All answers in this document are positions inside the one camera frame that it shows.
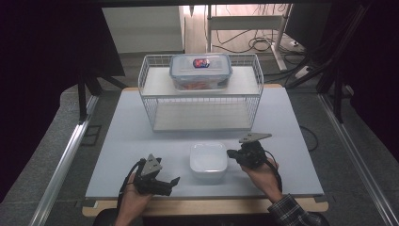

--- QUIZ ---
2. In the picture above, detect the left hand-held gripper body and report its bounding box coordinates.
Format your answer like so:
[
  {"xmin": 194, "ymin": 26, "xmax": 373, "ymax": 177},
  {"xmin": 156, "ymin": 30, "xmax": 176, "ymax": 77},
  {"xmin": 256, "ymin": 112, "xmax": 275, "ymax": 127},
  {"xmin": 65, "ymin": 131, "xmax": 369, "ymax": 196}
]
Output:
[{"xmin": 133, "ymin": 153, "xmax": 174, "ymax": 198}]

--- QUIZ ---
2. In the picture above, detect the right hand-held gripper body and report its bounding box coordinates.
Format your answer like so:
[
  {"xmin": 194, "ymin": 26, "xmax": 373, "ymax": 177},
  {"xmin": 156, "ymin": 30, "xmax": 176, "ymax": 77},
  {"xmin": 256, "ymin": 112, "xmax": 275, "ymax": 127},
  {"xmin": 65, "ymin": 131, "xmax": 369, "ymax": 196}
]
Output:
[{"xmin": 235, "ymin": 132, "xmax": 273, "ymax": 170}]

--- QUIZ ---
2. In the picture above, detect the small white food container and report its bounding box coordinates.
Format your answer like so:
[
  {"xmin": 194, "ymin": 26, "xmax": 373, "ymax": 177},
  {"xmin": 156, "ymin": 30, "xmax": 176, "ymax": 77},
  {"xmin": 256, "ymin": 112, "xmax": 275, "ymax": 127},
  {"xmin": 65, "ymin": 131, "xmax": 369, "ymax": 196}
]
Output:
[{"xmin": 188, "ymin": 141, "xmax": 230, "ymax": 181}]

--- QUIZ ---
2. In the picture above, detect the white wire storage rack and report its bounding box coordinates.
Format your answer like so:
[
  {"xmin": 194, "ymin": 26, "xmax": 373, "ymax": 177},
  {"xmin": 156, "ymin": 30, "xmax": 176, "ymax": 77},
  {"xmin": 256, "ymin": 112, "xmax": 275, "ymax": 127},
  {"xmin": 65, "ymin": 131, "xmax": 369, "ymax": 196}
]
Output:
[{"xmin": 137, "ymin": 53, "xmax": 264, "ymax": 133}]

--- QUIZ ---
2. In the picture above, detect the large clear lidded food container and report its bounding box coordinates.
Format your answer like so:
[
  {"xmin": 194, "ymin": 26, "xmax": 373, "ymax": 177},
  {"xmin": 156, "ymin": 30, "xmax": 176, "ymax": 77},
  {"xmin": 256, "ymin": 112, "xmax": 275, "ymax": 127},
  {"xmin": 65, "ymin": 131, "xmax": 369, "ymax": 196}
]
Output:
[{"xmin": 168, "ymin": 53, "xmax": 233, "ymax": 93}]

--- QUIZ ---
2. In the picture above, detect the person's right hand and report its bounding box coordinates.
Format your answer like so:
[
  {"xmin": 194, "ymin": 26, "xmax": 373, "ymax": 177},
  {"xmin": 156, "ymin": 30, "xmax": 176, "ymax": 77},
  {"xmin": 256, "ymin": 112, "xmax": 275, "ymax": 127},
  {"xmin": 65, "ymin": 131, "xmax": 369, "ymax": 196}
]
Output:
[{"xmin": 240, "ymin": 157, "xmax": 284, "ymax": 203}]

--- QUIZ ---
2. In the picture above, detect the person's left hand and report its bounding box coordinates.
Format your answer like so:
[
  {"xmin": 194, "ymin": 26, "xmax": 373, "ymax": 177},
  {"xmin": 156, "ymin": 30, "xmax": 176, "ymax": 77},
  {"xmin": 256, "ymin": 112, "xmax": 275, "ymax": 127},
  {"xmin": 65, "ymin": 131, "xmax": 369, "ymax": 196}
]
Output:
[{"xmin": 114, "ymin": 172, "xmax": 155, "ymax": 223}]

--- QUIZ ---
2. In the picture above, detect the pale blue table mat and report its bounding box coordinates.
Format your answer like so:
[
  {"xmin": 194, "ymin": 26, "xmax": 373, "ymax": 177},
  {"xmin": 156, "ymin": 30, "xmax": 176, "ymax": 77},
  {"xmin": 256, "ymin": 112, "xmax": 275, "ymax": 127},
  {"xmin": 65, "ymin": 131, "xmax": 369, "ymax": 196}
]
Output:
[{"xmin": 85, "ymin": 87, "xmax": 325, "ymax": 201}]

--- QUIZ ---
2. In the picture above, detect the white power strip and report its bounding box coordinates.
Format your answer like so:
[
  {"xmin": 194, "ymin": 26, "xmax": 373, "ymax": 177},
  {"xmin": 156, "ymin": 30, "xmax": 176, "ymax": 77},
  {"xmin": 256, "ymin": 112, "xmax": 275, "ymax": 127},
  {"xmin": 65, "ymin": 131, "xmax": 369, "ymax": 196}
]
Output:
[{"xmin": 295, "ymin": 65, "xmax": 312, "ymax": 80}]

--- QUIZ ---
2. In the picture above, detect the black metal stand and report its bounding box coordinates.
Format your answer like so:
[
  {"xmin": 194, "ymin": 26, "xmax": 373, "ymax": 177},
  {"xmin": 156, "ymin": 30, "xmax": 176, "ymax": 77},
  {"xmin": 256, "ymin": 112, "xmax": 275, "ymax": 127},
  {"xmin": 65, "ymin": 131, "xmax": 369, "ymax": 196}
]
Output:
[
  {"xmin": 315, "ymin": 67, "xmax": 346, "ymax": 124},
  {"xmin": 77, "ymin": 66, "xmax": 127, "ymax": 124}
]

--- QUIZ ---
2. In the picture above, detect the white cabinet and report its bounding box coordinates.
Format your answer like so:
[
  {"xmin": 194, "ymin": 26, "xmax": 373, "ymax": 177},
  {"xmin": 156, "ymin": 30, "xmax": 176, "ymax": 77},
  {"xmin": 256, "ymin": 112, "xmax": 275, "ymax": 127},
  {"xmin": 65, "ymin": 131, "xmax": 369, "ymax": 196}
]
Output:
[{"xmin": 101, "ymin": 6, "xmax": 185, "ymax": 55}]

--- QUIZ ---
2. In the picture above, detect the left hand-held gripper cable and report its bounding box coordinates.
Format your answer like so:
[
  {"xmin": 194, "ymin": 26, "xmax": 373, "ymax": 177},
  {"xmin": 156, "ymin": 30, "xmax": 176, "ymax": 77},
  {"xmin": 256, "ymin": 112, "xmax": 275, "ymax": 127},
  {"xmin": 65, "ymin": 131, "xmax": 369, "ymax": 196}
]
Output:
[{"xmin": 116, "ymin": 158, "xmax": 147, "ymax": 210}]

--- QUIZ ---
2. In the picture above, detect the hand-held gripper cable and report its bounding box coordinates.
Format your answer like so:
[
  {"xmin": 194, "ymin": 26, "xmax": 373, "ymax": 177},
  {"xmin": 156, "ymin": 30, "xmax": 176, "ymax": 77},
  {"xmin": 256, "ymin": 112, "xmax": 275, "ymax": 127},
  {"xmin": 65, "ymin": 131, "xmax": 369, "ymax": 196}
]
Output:
[
  {"xmin": 116, "ymin": 158, "xmax": 147, "ymax": 210},
  {"xmin": 263, "ymin": 149, "xmax": 284, "ymax": 193}
]

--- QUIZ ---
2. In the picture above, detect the right hand-held gripper cable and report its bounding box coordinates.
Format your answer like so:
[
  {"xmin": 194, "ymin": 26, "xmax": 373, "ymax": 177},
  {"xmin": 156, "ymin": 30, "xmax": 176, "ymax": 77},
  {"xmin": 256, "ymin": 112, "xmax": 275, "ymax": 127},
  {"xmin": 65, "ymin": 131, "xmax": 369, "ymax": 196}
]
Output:
[{"xmin": 263, "ymin": 149, "xmax": 284, "ymax": 193}]

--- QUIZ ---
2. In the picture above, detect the thin black floor cable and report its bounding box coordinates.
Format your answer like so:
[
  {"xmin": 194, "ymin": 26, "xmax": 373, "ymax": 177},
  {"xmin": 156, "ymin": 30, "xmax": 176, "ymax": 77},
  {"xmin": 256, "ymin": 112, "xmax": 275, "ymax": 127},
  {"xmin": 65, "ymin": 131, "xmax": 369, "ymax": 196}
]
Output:
[{"xmin": 298, "ymin": 124, "xmax": 320, "ymax": 153}]

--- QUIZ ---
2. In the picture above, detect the black floor outlet frame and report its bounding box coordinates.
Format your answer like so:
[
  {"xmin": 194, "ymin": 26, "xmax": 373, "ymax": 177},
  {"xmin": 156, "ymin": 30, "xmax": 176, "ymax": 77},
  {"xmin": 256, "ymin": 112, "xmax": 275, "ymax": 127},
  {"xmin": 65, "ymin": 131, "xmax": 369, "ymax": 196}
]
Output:
[{"xmin": 80, "ymin": 124, "xmax": 103, "ymax": 147}]

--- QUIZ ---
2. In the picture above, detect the aluminium rail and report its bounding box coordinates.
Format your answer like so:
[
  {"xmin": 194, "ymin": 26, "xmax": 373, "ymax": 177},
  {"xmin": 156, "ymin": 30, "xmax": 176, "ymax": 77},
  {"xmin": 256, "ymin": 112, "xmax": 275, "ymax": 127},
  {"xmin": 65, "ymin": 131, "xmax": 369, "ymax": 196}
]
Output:
[
  {"xmin": 317, "ymin": 93, "xmax": 399, "ymax": 226},
  {"xmin": 28, "ymin": 94, "xmax": 100, "ymax": 226}
]

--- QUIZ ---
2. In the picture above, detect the black floor cable bundle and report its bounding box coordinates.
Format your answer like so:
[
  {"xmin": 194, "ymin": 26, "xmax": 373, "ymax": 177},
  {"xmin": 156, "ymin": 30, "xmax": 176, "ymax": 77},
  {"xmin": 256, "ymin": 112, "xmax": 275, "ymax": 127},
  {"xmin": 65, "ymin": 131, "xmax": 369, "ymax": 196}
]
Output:
[{"xmin": 215, "ymin": 27, "xmax": 303, "ymax": 55}]

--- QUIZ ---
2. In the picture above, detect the white desk frame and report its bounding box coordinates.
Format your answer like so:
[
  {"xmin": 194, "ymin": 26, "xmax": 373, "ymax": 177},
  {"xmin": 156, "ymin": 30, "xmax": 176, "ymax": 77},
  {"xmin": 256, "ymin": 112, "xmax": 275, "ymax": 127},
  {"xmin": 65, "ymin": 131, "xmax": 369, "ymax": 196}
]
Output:
[{"xmin": 205, "ymin": 3, "xmax": 295, "ymax": 72}]

